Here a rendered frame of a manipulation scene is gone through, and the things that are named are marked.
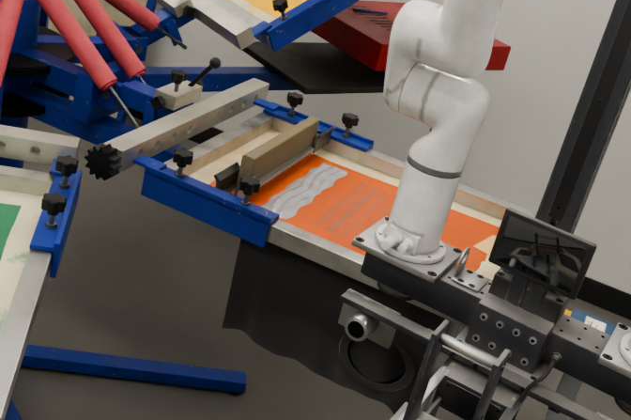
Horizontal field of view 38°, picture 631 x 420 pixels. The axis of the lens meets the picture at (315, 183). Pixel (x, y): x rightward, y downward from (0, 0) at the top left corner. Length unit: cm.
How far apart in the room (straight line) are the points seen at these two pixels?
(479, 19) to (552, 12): 257
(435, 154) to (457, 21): 23
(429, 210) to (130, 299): 198
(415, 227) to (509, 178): 260
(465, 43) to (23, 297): 79
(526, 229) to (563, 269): 8
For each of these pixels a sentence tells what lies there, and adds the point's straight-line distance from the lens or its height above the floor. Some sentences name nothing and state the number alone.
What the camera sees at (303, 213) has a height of 95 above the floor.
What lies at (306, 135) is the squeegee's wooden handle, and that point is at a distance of 223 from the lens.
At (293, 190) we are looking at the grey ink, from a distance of 211.
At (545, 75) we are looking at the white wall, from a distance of 399.
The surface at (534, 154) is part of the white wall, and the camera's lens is 408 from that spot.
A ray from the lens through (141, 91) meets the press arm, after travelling 228.
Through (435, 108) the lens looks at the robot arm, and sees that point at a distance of 148.
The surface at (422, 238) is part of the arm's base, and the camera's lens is 156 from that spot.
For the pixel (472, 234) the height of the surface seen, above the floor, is 95.
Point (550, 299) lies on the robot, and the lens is 152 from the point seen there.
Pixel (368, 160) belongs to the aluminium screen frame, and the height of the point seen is 97.
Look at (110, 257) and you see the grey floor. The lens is 359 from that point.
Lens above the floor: 185
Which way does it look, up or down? 24 degrees down
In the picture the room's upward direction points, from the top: 14 degrees clockwise
